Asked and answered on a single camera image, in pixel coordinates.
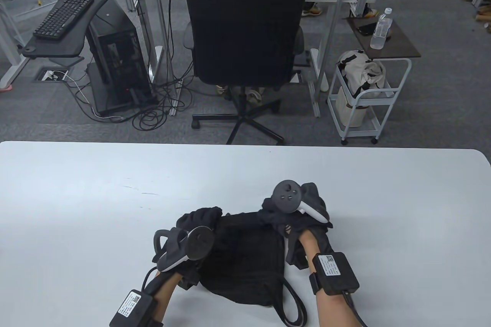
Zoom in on person's right hand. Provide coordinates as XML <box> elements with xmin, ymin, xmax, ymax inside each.
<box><xmin>262</xmin><ymin>184</ymin><xmax>334</xmax><ymax>244</ymax></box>

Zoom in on person's left hand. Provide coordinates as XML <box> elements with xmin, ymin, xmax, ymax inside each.
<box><xmin>153</xmin><ymin>206</ymin><xmax>224</xmax><ymax>290</ymax></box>

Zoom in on black bag with shoulder strap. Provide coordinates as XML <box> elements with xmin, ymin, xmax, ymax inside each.
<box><xmin>178</xmin><ymin>210</ymin><xmax>307</xmax><ymax>327</ymax></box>

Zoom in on person's right forearm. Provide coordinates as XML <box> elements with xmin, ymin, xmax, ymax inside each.
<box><xmin>297</xmin><ymin>227</ymin><xmax>363</xmax><ymax>327</ymax></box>

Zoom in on person's left forearm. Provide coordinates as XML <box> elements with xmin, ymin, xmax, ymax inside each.
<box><xmin>152</xmin><ymin>271</ymin><xmax>185</xmax><ymax>324</ymax></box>

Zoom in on grey right hand controller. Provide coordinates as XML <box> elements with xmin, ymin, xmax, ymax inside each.
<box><xmin>272</xmin><ymin>180</ymin><xmax>330</xmax><ymax>224</ymax></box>

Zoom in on grey hand controller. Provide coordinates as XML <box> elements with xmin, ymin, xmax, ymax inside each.
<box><xmin>153</xmin><ymin>226</ymin><xmax>214</xmax><ymax>272</ymax></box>
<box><xmin>272</xmin><ymin>180</ymin><xmax>330</xmax><ymax>224</ymax></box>

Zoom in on grey left hand controller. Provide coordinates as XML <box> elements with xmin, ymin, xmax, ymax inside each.
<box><xmin>153</xmin><ymin>226</ymin><xmax>214</xmax><ymax>272</ymax></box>

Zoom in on beige bag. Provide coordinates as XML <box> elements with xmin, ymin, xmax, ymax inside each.
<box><xmin>336</xmin><ymin>50</ymin><xmax>388</xmax><ymax>127</ymax></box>

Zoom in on black computer tower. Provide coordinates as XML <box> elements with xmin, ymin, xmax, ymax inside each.
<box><xmin>89</xmin><ymin>0</ymin><xmax>156</xmax><ymax>107</ymax></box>

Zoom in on black office chair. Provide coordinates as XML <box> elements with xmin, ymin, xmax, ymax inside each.
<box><xmin>183</xmin><ymin>0</ymin><xmax>305</xmax><ymax>145</ymax></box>

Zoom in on floor outlet box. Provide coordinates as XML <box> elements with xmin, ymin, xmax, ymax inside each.
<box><xmin>33</xmin><ymin>67</ymin><xmax>71</xmax><ymax>82</ymax></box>

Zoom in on small black case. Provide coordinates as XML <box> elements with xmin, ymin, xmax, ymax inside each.
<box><xmin>357</xmin><ymin>23</ymin><xmax>392</xmax><ymax>38</ymax></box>

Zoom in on clear water bottle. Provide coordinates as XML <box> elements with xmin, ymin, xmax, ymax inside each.
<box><xmin>370</xmin><ymin>7</ymin><xmax>393</xmax><ymax>50</ymax></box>

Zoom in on white cart with brown top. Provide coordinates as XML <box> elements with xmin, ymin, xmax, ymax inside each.
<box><xmin>327</xmin><ymin>16</ymin><xmax>421</xmax><ymax>146</ymax></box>

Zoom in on black keyboard tray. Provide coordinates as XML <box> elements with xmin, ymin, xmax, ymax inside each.
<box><xmin>21</xmin><ymin>0</ymin><xmax>111</xmax><ymax>60</ymax></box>

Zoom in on black keyboard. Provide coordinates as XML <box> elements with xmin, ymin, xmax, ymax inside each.
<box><xmin>33</xmin><ymin>0</ymin><xmax>94</xmax><ymax>40</ymax></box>

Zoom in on white table leg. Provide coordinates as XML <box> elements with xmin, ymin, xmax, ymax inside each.
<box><xmin>0</xmin><ymin>0</ymin><xmax>31</xmax><ymax>90</ymax></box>

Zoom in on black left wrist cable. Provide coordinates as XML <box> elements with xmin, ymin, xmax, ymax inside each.
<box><xmin>142</xmin><ymin>268</ymin><xmax>158</xmax><ymax>293</ymax></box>

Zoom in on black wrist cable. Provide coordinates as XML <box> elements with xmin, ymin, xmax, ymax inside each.
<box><xmin>142</xmin><ymin>268</ymin><xmax>158</xmax><ymax>293</ymax></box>
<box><xmin>343</xmin><ymin>291</ymin><xmax>369</xmax><ymax>327</ymax></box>

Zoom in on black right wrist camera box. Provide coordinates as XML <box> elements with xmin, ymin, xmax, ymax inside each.
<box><xmin>309</xmin><ymin>252</ymin><xmax>360</xmax><ymax>296</ymax></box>

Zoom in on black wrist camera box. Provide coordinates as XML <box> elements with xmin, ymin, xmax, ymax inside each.
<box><xmin>309</xmin><ymin>252</ymin><xmax>360</xmax><ymax>296</ymax></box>
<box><xmin>109</xmin><ymin>289</ymin><xmax>160</xmax><ymax>327</ymax></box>

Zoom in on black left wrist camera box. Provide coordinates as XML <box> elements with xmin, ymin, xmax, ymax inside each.
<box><xmin>109</xmin><ymin>289</ymin><xmax>160</xmax><ymax>327</ymax></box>

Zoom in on black floor cables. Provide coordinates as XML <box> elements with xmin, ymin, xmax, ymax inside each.
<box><xmin>63</xmin><ymin>70</ymin><xmax>200</xmax><ymax>131</ymax></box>

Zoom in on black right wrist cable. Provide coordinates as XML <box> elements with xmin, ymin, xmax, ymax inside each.
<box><xmin>343</xmin><ymin>291</ymin><xmax>369</xmax><ymax>327</ymax></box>

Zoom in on aluminium frame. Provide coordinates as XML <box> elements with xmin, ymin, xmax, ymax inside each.
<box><xmin>114</xmin><ymin>0</ymin><xmax>376</xmax><ymax>117</ymax></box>

